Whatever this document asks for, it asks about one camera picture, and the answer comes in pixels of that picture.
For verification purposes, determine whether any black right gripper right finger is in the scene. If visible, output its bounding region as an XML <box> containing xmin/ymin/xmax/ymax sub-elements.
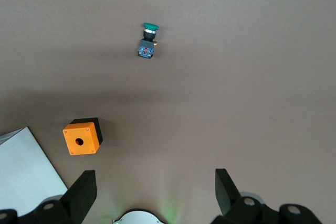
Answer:
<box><xmin>211</xmin><ymin>168</ymin><xmax>323</xmax><ymax>224</ymax></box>

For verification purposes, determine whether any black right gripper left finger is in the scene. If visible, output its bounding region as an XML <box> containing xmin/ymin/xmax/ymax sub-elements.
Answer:
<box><xmin>0</xmin><ymin>170</ymin><xmax>98</xmax><ymax>224</ymax></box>

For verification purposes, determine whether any white drawer cabinet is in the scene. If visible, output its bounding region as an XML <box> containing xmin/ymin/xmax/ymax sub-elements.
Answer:
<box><xmin>0</xmin><ymin>126</ymin><xmax>69</xmax><ymax>217</ymax></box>

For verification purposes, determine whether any green mushroom push button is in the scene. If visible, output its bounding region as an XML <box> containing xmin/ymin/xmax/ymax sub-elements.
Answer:
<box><xmin>136</xmin><ymin>22</ymin><xmax>160</xmax><ymax>60</ymax></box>

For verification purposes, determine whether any orange button enclosure box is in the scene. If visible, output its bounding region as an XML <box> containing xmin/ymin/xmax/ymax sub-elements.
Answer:
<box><xmin>62</xmin><ymin>118</ymin><xmax>103</xmax><ymax>156</ymax></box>

